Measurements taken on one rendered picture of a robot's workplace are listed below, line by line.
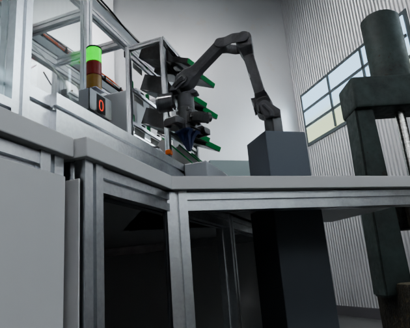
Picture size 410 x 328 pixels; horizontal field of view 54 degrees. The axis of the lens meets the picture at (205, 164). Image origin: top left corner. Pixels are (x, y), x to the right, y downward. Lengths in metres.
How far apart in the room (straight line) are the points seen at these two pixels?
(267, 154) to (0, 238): 0.87
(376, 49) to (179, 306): 3.25
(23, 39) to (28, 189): 0.22
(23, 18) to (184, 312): 0.59
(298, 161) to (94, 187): 0.77
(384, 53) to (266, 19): 3.69
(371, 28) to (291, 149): 2.75
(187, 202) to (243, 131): 5.17
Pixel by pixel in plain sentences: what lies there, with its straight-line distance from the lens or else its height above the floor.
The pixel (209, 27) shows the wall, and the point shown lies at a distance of 6.65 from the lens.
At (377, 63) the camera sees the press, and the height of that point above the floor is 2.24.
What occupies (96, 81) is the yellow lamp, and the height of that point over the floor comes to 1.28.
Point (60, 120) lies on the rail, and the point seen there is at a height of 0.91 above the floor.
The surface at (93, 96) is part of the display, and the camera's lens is 1.32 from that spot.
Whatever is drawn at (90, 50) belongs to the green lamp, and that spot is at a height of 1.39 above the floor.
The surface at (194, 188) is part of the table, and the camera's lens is 0.85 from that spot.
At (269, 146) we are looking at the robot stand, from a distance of 1.22.
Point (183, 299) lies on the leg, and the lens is 0.85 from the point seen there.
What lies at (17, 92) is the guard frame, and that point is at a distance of 0.59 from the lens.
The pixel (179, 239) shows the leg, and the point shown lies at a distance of 0.85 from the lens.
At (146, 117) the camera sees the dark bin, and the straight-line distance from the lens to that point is 1.76.
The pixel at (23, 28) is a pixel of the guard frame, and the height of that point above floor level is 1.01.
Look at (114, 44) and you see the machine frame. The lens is 2.65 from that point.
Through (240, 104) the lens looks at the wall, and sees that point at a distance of 6.16.
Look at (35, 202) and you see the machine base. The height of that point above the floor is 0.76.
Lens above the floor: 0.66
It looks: 15 degrees up
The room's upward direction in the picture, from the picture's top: 5 degrees counter-clockwise
